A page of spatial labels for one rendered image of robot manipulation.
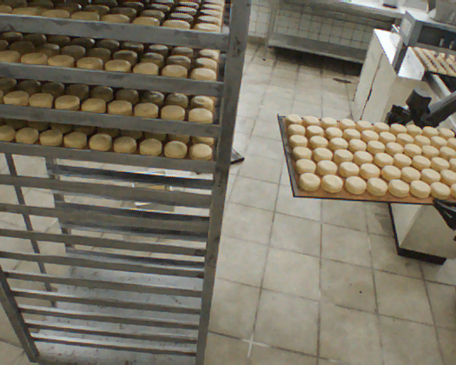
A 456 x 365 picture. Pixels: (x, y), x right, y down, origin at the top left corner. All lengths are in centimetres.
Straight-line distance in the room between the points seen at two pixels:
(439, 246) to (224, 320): 127
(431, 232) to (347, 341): 78
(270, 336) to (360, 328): 45
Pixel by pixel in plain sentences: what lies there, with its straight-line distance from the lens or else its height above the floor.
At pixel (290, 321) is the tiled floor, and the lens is 184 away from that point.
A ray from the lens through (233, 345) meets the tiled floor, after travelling 173.
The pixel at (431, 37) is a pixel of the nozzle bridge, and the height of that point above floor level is 108.
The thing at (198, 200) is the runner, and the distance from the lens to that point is 85.
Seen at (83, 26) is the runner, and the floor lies 132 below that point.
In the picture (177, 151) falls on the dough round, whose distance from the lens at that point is 82.
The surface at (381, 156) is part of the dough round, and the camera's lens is 106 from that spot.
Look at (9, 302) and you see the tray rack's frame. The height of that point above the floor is 50.
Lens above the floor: 151
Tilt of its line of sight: 36 degrees down
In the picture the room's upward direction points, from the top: 8 degrees clockwise
